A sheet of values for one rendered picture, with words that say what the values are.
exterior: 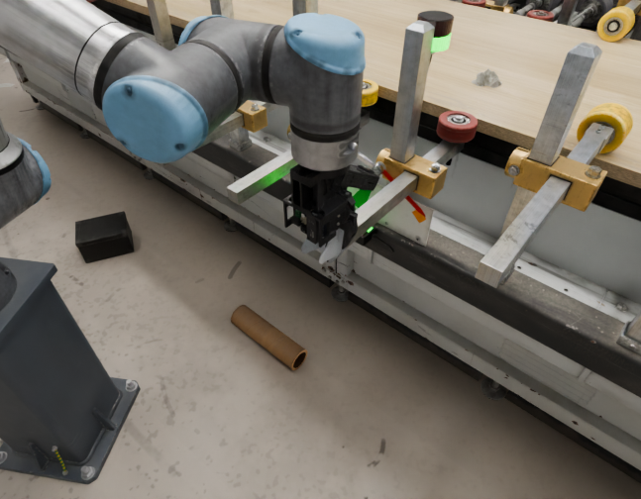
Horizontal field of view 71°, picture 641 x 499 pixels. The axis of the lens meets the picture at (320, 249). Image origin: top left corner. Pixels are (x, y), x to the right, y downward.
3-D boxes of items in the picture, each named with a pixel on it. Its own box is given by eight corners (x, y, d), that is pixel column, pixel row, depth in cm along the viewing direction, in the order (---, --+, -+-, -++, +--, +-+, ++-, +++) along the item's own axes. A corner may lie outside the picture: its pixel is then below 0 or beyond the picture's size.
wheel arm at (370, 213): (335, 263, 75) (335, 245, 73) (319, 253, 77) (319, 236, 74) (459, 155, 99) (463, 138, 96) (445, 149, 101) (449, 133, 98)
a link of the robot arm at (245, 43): (156, 32, 50) (256, 46, 47) (209, 2, 58) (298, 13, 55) (174, 110, 57) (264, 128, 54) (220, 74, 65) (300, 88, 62)
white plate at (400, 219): (424, 248, 96) (432, 210, 89) (329, 199, 108) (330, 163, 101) (426, 246, 96) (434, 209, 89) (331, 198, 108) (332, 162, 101)
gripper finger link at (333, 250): (310, 276, 74) (309, 234, 68) (333, 257, 78) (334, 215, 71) (325, 285, 73) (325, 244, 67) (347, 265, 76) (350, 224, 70)
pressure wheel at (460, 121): (456, 178, 98) (468, 130, 90) (423, 165, 101) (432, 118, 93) (473, 162, 102) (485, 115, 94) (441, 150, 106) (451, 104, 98)
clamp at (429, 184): (430, 200, 88) (435, 178, 85) (373, 174, 94) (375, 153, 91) (444, 187, 91) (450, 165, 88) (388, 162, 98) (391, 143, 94)
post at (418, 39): (391, 248, 104) (424, 27, 71) (378, 241, 106) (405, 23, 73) (399, 240, 106) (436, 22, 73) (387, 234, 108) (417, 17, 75)
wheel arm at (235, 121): (164, 169, 102) (160, 152, 99) (156, 164, 104) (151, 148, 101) (295, 102, 126) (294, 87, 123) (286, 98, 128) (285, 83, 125)
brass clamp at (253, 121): (252, 134, 114) (250, 115, 110) (217, 117, 120) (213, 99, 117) (269, 125, 117) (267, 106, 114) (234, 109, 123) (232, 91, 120)
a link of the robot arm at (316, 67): (298, 4, 54) (378, 14, 52) (300, 103, 63) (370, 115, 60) (264, 29, 48) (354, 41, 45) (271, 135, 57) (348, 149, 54)
